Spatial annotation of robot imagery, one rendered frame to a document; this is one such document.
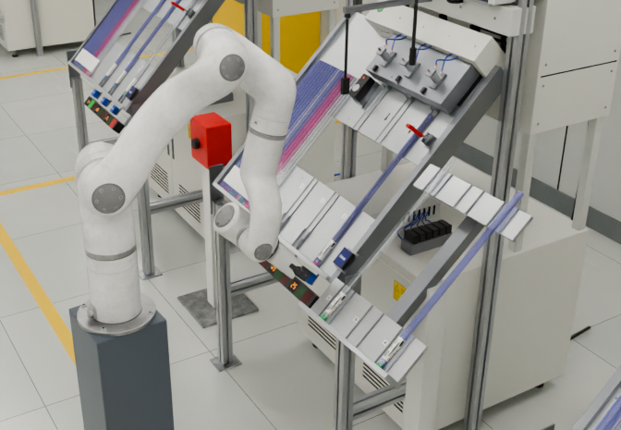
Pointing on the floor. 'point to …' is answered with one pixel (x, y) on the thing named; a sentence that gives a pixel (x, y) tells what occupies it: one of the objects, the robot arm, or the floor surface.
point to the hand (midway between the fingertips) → (302, 272)
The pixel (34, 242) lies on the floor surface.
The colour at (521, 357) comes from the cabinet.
